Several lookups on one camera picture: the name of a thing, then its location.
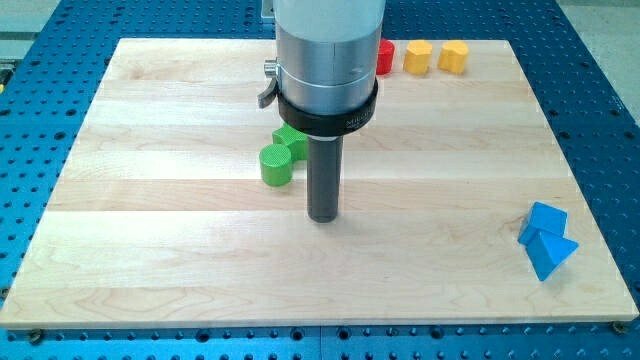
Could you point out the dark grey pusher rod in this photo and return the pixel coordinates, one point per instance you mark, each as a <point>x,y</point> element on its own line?
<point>323,178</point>

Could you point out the black clamp ring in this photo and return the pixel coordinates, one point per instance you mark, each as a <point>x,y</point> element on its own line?
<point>328,125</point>

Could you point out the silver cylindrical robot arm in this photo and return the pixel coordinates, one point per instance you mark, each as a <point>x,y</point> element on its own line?
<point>323,79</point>

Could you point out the yellow heart block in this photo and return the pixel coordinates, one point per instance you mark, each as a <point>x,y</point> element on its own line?
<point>453,56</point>

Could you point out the light wooden board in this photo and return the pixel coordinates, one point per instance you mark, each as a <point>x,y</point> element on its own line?
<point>453,204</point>

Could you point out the green star block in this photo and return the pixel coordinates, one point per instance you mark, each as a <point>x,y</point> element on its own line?
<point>293,139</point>

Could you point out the green cylinder block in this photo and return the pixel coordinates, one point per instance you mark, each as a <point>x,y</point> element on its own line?
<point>276,165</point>

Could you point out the red cylinder block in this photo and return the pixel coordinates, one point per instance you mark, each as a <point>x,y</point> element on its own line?
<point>385,57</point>

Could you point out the yellow hexagon block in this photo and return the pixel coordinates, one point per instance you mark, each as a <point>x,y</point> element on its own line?
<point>417,57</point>

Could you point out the blue cube block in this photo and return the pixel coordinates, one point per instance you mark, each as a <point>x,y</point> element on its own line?
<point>542,217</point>

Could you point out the blue triangle block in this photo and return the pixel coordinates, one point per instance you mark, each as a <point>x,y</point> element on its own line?
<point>547,251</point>

